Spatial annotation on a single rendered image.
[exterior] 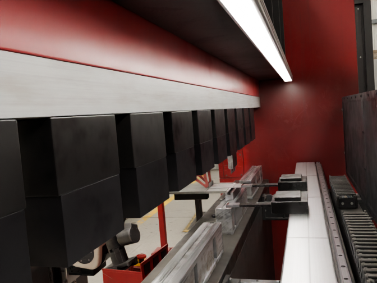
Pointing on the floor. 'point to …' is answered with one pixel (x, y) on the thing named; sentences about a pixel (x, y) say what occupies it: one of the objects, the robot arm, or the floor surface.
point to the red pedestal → (162, 227)
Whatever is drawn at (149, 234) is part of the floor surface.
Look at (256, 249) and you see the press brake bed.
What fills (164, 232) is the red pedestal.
